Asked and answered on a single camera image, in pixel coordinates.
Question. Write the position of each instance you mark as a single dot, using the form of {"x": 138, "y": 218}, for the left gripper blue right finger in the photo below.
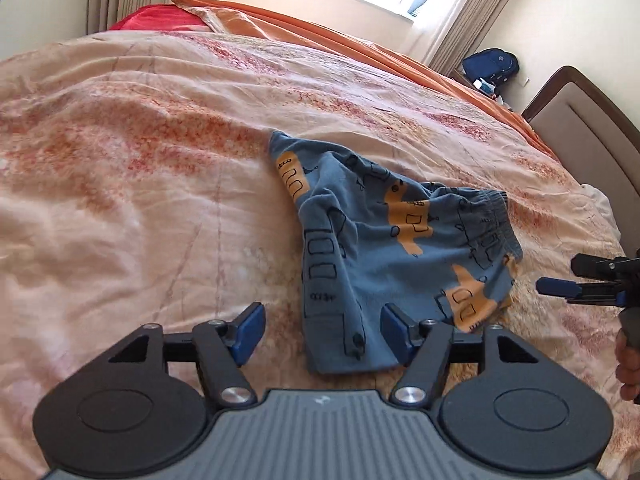
{"x": 399, "y": 333}

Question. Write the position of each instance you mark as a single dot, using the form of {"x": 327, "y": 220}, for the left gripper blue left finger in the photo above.
{"x": 245, "y": 332}

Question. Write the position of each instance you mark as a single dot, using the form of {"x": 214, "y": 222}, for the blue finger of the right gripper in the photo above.
{"x": 555, "y": 287}
{"x": 594, "y": 267}

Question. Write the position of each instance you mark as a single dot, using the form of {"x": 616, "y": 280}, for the blue patterned kids pants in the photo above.
{"x": 372, "y": 237}

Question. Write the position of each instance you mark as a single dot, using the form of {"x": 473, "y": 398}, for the person's right hand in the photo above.
{"x": 628, "y": 368}

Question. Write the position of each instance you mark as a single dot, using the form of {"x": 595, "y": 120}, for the upholstered brown headboard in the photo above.
{"x": 594, "y": 140}

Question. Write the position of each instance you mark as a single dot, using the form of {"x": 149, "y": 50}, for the pink floral bed quilt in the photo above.
{"x": 136, "y": 186}

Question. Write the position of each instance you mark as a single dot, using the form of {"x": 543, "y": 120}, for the blue backpack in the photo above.
{"x": 495, "y": 66}

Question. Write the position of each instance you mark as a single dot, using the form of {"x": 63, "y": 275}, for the right beige curtain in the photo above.
{"x": 464, "y": 30}

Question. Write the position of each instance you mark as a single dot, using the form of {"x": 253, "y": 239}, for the orange bed sheet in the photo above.
{"x": 240, "y": 19}

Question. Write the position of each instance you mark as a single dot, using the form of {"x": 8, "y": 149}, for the red pillow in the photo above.
{"x": 161, "y": 18}

